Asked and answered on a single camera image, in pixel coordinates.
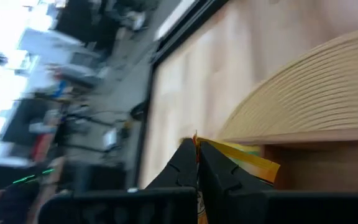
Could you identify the brown wooden tea box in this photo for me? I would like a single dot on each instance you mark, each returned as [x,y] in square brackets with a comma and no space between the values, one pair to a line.
[322,165]

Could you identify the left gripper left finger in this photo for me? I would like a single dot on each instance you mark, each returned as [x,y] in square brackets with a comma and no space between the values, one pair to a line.
[179,174]

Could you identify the round woven straw placemat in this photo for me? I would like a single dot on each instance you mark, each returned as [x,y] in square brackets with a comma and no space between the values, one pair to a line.
[322,93]

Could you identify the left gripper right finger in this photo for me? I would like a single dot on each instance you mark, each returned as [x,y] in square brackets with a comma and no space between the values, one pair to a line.
[222,177]

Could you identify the mango magic tea packet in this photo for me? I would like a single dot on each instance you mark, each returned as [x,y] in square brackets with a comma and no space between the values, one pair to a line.
[253,163]

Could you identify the black aluminium table frame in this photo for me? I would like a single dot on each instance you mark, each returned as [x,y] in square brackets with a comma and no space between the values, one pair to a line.
[172,40]

